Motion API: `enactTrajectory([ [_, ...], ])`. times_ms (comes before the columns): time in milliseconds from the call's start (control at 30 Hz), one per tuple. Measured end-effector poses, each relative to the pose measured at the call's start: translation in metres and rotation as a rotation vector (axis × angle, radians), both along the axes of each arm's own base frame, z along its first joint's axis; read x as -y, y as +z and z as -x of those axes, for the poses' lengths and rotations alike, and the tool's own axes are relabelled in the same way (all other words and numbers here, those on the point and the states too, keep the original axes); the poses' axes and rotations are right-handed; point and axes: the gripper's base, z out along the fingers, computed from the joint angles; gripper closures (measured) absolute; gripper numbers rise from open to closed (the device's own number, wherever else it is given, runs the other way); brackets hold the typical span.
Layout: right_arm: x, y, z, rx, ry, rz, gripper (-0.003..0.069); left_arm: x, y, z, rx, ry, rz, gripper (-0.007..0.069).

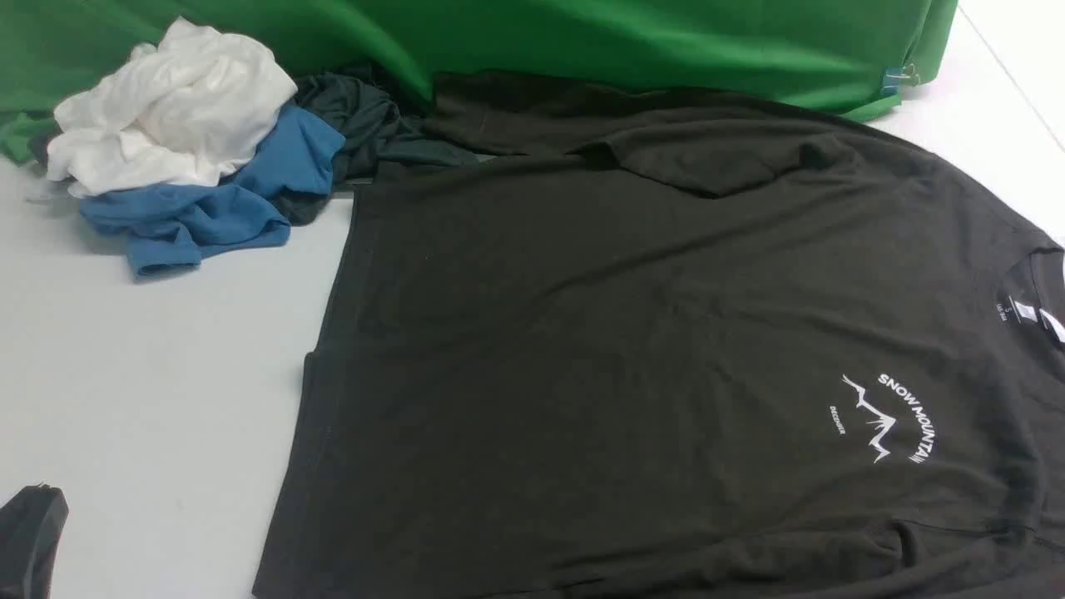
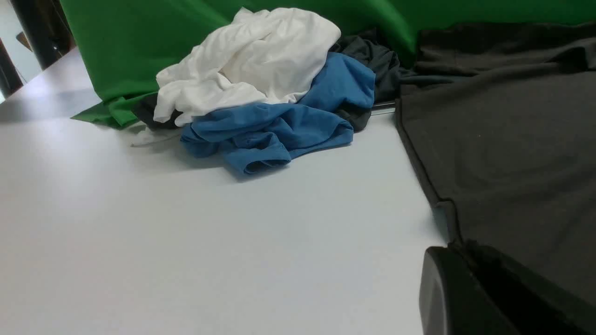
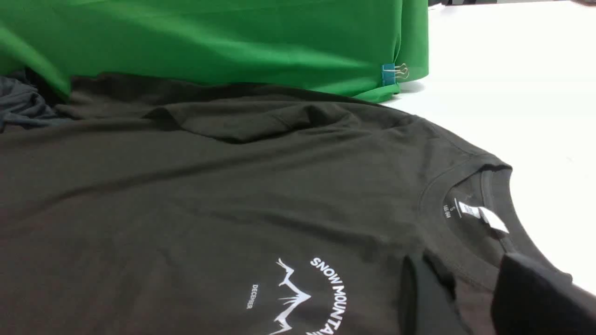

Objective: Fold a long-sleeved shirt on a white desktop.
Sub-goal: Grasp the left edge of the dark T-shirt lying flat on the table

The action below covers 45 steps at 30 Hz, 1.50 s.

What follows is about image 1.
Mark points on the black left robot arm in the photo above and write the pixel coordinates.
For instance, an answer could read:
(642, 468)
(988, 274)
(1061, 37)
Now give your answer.
(32, 523)

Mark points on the blue crumpled shirt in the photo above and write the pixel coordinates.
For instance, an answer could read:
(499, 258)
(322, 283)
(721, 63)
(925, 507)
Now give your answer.
(170, 228)

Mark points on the white crumpled shirt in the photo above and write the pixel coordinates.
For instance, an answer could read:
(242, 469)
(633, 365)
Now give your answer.
(187, 111)

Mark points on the dark gray long-sleeve shirt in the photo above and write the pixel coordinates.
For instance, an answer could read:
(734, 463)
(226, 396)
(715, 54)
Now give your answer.
(677, 344)

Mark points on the blue binder clip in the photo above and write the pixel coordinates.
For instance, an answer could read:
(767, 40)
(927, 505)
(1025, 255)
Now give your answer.
(894, 79)

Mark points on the green backdrop cloth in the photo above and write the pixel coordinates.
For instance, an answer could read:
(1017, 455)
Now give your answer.
(826, 55)

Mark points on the dark teal crumpled shirt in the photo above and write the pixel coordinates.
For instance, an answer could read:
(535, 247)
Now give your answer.
(346, 127)

